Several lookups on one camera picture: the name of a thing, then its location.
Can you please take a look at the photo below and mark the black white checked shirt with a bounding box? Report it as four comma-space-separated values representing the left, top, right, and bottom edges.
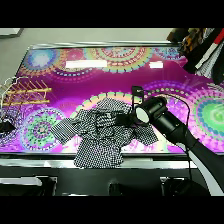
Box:
49, 97, 160, 170

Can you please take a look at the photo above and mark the heap of clothes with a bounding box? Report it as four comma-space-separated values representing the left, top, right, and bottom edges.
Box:
166, 28, 224, 86

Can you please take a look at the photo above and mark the white wire rack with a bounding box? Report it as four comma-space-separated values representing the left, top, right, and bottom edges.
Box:
0, 75, 33, 113

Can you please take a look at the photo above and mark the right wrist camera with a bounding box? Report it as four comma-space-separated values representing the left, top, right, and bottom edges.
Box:
130, 85, 145, 113

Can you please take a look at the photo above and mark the yellow black patterned garment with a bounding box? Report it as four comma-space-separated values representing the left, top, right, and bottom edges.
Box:
179, 28, 206, 56

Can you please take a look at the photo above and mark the brown clothes hanger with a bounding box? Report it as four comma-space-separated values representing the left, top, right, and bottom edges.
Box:
6, 79, 53, 96
1, 98, 52, 108

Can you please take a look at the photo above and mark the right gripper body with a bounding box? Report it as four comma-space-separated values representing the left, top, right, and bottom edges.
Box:
113, 112, 138, 130

